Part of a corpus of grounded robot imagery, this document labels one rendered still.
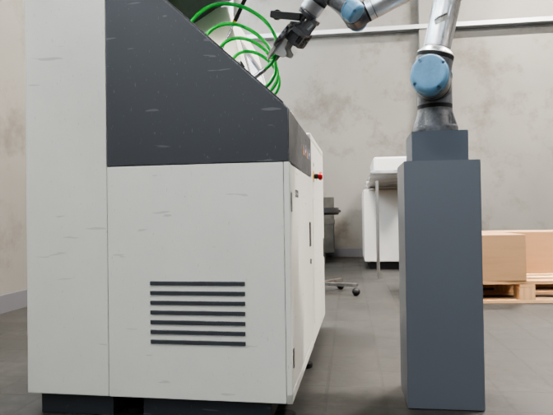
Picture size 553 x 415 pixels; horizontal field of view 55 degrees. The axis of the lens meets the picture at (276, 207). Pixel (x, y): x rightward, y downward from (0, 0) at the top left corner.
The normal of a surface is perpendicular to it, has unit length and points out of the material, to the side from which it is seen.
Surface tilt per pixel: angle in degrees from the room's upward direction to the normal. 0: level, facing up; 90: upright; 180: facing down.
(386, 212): 90
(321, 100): 90
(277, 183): 90
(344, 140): 90
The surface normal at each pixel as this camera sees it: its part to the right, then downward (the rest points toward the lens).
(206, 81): -0.16, -0.01
